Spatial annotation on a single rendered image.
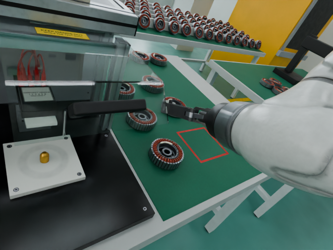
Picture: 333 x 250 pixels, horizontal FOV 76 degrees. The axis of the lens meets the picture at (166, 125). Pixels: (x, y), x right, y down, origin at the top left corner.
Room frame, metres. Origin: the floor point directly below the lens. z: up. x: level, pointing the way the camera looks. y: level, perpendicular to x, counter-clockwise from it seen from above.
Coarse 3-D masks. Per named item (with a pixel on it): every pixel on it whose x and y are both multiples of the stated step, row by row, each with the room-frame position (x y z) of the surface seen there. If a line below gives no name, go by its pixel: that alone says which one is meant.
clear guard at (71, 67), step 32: (0, 32) 0.29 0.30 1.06; (32, 32) 0.34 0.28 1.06; (96, 32) 0.46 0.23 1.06; (32, 64) 0.25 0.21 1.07; (64, 64) 0.28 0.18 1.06; (96, 64) 0.32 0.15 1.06; (128, 64) 0.37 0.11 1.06; (32, 96) 0.20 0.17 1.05; (64, 96) 0.23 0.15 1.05; (96, 96) 0.26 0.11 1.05; (128, 96) 0.30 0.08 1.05; (160, 96) 0.35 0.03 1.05; (32, 128) 0.18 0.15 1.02; (64, 128) 0.20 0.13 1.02; (96, 128) 0.23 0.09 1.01; (128, 128) 0.27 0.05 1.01
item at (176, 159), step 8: (152, 144) 0.51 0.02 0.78; (160, 144) 0.53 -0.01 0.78; (168, 144) 0.55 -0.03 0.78; (176, 144) 0.55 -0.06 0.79; (152, 152) 0.48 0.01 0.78; (160, 152) 0.51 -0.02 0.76; (168, 152) 0.52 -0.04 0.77; (176, 152) 0.52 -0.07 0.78; (152, 160) 0.47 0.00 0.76; (160, 160) 0.46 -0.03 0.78; (168, 160) 0.47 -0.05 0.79; (176, 160) 0.49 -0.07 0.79; (168, 168) 0.46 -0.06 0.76
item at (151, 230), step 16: (176, 64) 1.36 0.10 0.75; (192, 80) 1.22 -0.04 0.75; (208, 96) 1.10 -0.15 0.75; (128, 160) 0.44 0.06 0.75; (256, 176) 0.62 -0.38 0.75; (144, 192) 0.36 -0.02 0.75; (224, 192) 0.48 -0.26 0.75; (240, 192) 0.53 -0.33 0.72; (192, 208) 0.37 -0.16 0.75; (208, 208) 0.40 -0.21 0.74; (144, 224) 0.28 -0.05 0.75; (160, 224) 0.29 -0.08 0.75; (176, 224) 0.31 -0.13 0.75; (112, 240) 0.21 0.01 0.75; (128, 240) 0.23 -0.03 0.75; (144, 240) 0.24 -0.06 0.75
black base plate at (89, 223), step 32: (0, 128) 0.34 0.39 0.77; (0, 160) 0.26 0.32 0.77; (96, 160) 0.37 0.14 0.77; (0, 192) 0.20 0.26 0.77; (64, 192) 0.26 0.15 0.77; (96, 192) 0.29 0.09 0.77; (128, 192) 0.32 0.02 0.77; (0, 224) 0.15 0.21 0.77; (32, 224) 0.17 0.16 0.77; (64, 224) 0.20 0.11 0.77; (96, 224) 0.22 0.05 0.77; (128, 224) 0.25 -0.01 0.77
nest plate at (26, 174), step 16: (32, 144) 0.33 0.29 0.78; (48, 144) 0.35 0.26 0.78; (64, 144) 0.37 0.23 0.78; (16, 160) 0.27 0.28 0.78; (32, 160) 0.29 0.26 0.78; (64, 160) 0.33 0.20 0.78; (16, 176) 0.24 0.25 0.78; (32, 176) 0.25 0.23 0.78; (48, 176) 0.27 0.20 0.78; (64, 176) 0.29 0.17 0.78; (80, 176) 0.30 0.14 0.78; (16, 192) 0.21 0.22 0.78; (32, 192) 0.23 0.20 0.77
